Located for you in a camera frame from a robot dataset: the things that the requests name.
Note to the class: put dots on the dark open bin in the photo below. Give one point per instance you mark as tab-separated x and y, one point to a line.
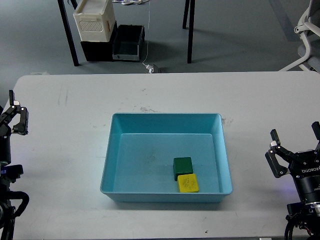
127	45

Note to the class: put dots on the black table leg left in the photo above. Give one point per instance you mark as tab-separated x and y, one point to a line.
68	33

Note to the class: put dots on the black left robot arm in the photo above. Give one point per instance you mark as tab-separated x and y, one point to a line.
14	120

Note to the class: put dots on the cream plastic crate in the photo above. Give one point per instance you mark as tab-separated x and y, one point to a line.
95	20

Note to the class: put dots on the white office chair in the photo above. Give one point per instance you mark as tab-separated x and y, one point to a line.
309	51

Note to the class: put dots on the yellow wooden block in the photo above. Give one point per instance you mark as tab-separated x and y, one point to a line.
188	183

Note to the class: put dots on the teal plastic tray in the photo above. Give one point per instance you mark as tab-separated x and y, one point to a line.
139	163

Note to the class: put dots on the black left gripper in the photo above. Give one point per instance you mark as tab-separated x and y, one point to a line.
5	147

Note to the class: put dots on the black table leg right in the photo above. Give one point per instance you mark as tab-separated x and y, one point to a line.
189	14

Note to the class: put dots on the green wooden block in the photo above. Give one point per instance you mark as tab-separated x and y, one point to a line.
182	166

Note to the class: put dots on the white power adapter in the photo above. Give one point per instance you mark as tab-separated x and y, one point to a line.
153	69

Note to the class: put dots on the black storage box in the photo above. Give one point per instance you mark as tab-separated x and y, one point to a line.
100	51

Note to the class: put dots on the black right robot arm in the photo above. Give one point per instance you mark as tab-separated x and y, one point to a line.
302	216

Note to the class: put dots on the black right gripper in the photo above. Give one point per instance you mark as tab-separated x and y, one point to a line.
304	166

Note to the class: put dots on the black table leg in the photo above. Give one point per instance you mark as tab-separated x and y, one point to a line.
189	14
68	33

